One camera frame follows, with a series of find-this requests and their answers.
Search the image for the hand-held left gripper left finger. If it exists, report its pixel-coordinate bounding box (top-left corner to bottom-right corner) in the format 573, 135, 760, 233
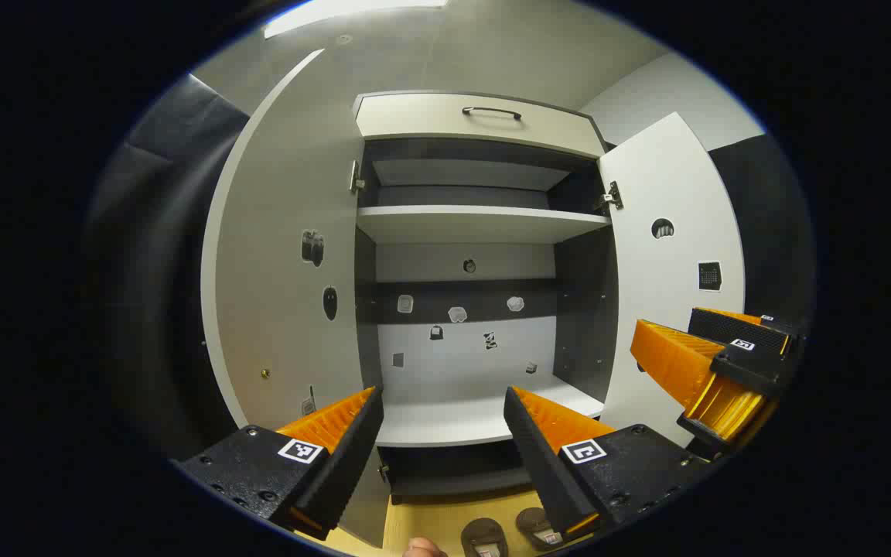
171, 385, 384, 542

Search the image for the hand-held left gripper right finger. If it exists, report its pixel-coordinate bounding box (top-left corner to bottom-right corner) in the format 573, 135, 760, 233
504, 385, 713, 546

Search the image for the brown shoe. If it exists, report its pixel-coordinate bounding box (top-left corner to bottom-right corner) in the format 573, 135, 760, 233
515, 507, 570, 552
460, 517, 510, 557

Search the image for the white shoe cabinet door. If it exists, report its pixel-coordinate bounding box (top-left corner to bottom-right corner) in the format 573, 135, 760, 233
200, 49, 386, 550
599, 112, 746, 449

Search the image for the white shoe cabinet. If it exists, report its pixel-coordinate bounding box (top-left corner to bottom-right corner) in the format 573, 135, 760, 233
351, 91, 621, 505

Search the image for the white cabinet shelf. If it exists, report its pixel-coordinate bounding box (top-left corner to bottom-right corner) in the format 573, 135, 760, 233
357, 205, 613, 246
374, 375, 606, 449

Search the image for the white cabinet drawer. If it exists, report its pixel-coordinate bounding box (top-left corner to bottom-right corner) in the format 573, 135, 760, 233
354, 91, 609, 160

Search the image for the black backdrop cloth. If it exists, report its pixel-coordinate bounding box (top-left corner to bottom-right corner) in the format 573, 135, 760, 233
86, 73, 253, 465
708, 134, 816, 330

